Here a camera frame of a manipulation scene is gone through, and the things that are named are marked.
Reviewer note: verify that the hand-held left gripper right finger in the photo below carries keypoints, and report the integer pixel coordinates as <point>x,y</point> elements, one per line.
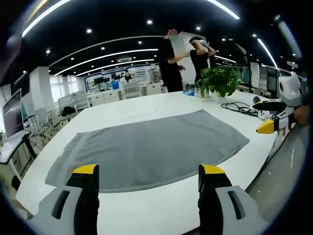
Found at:
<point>234,208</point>

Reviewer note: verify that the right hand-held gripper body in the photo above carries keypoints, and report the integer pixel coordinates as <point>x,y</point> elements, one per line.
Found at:
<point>289,90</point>

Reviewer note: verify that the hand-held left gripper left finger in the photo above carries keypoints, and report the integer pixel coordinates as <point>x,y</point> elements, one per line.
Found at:
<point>61,208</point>

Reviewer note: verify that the grey towel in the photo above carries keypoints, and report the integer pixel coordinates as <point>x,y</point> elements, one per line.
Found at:
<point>146,147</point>

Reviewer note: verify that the person's right hand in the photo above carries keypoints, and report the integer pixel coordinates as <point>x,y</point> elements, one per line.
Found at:
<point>302,115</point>

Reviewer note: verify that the small white device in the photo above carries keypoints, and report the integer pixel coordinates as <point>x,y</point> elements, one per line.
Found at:
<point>263,115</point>

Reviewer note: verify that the black stand pole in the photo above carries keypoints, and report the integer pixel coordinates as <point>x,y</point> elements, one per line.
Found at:
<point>247,66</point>

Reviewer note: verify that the grey mesh chair back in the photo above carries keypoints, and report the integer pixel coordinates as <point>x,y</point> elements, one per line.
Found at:
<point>281,171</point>

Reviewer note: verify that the green potted plant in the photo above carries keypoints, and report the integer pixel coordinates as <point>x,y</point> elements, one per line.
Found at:
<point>220,80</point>

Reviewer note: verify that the white side desk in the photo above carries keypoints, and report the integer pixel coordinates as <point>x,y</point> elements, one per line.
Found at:
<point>11,149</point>

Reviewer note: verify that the white table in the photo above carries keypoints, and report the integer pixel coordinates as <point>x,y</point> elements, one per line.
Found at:
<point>151,213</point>

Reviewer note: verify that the white office chair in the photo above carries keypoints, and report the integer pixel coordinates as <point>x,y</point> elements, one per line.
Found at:
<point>44,122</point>

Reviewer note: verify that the computer monitor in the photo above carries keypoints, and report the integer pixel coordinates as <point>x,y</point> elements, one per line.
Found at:
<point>13,115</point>

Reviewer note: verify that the white mesh chair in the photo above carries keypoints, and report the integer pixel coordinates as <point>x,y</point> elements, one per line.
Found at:
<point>131,89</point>

